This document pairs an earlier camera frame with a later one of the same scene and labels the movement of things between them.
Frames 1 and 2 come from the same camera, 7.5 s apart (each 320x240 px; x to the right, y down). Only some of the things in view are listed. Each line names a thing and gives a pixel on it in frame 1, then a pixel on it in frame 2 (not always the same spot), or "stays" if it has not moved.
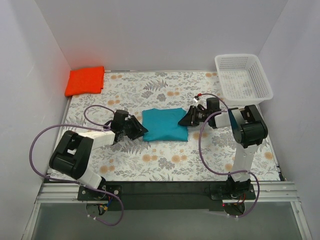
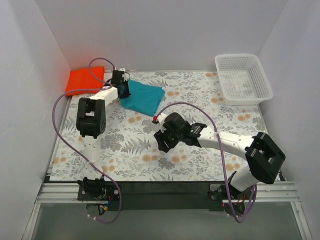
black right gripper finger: (188, 120) → (165, 146)
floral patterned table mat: (210, 154) stays
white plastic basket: (243, 82) stays
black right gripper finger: (190, 116) → (162, 137)
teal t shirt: (162, 125) → (144, 98)
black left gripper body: (131, 127) → (124, 90)
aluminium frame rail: (61, 193) stays
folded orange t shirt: (85, 81) stays
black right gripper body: (194, 116) → (162, 140)
